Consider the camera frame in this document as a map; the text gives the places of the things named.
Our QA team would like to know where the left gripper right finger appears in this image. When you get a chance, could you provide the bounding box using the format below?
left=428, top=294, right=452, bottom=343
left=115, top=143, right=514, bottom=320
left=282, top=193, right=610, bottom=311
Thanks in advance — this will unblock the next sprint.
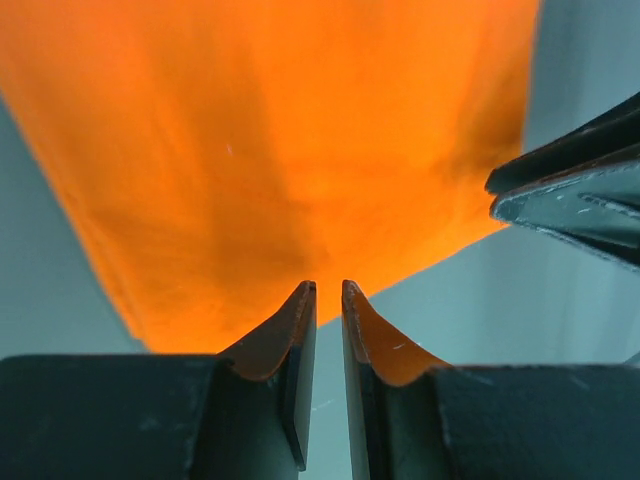
left=342, top=280, right=639, bottom=479

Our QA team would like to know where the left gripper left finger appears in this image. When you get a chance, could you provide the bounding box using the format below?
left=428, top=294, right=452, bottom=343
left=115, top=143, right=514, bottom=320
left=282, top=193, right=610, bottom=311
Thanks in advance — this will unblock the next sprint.
left=1, top=281, right=316, bottom=479

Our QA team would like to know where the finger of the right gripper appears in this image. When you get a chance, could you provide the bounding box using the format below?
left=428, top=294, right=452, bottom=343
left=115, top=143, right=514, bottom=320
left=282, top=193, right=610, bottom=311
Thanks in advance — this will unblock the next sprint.
left=485, top=93, right=639, bottom=195
left=491, top=167, right=639, bottom=272

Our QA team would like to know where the orange t shirt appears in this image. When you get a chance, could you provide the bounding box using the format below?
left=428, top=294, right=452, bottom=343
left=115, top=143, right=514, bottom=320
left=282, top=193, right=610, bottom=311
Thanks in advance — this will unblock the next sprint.
left=1, top=1, right=541, bottom=353

